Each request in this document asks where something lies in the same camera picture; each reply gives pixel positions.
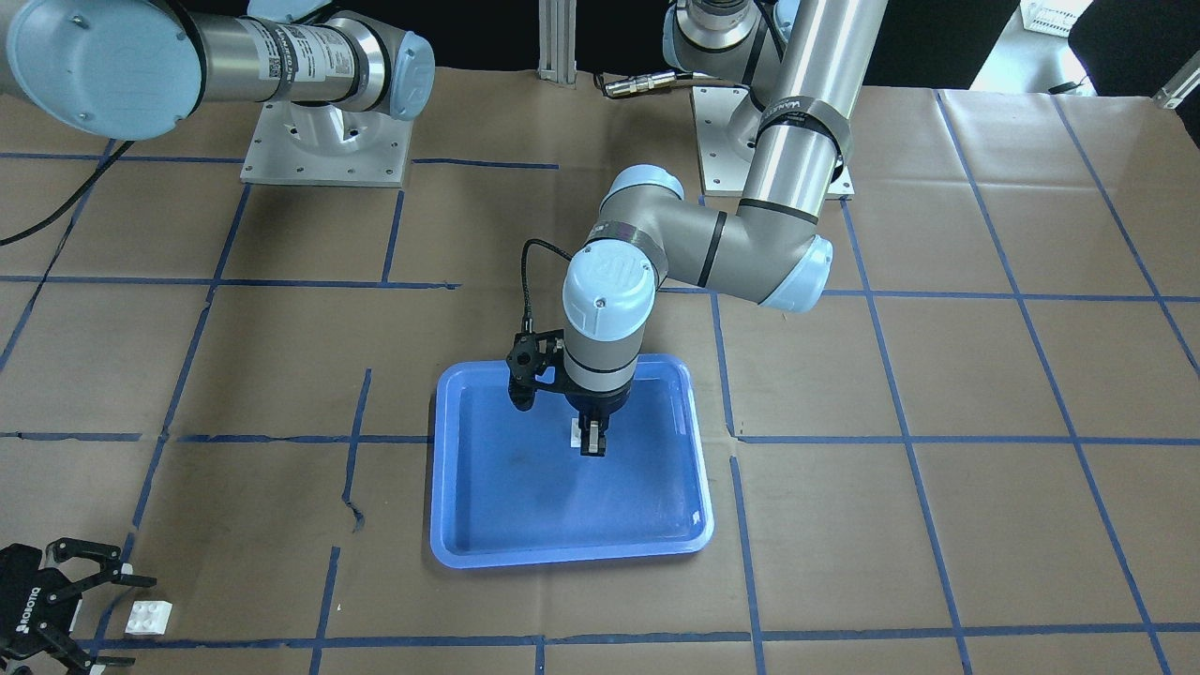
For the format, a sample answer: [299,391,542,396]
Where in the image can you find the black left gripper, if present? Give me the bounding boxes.
[566,389,626,458]

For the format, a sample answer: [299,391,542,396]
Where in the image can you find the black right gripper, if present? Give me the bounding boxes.
[0,537,137,675]

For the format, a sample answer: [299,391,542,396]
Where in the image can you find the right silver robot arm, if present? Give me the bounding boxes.
[2,1,434,540]

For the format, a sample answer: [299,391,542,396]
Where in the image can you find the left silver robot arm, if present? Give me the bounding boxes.
[553,1,886,456]

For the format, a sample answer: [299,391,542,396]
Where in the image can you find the blue plastic tray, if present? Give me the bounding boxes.
[430,353,716,569]

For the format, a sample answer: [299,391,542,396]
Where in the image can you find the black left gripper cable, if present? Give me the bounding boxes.
[520,238,575,338]

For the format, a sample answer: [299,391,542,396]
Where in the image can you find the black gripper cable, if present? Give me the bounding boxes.
[520,238,575,338]
[0,139,118,247]

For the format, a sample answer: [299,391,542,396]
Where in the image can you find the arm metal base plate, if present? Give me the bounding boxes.
[240,101,414,189]
[691,86,856,201]

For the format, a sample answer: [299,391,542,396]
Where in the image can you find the metal cable connector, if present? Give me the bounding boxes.
[592,71,678,98]

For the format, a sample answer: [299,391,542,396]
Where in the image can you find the aluminium frame post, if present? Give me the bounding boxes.
[536,0,578,88]

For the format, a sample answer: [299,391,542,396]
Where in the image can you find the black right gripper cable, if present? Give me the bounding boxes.
[0,139,118,247]

